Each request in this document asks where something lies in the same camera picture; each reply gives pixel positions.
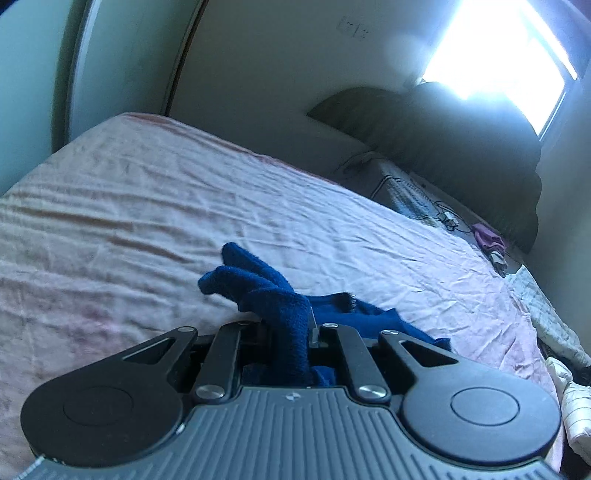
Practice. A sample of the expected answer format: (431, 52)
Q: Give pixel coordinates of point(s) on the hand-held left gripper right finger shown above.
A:
(344, 353)

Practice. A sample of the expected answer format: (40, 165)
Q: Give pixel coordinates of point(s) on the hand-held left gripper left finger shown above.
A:
(226, 353)

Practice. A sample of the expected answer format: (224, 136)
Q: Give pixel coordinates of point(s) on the dark blue towel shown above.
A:
(277, 300)

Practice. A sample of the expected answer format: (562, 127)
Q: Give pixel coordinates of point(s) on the bed with pink bedspread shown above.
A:
(184, 207)

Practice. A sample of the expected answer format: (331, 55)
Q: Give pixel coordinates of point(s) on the patterned pillow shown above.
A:
(406, 194)

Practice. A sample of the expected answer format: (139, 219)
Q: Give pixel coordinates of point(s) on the small grey cloth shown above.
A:
(499, 264)

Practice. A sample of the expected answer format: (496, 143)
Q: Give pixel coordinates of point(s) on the purple cloth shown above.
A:
(488, 237)

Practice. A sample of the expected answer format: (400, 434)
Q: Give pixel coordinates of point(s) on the white patterned quilt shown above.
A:
(549, 314)

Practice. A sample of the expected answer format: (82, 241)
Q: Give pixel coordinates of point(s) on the dark padded headboard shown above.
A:
(438, 134)

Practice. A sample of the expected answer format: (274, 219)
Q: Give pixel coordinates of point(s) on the white checked cloth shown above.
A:
(577, 406)

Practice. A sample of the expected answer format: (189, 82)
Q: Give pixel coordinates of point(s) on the glossy wardrobe door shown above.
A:
(120, 60)

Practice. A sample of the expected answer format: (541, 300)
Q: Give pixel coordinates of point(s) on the bright window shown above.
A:
(498, 55)

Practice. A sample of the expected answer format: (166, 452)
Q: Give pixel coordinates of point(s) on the wall socket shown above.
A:
(353, 26)

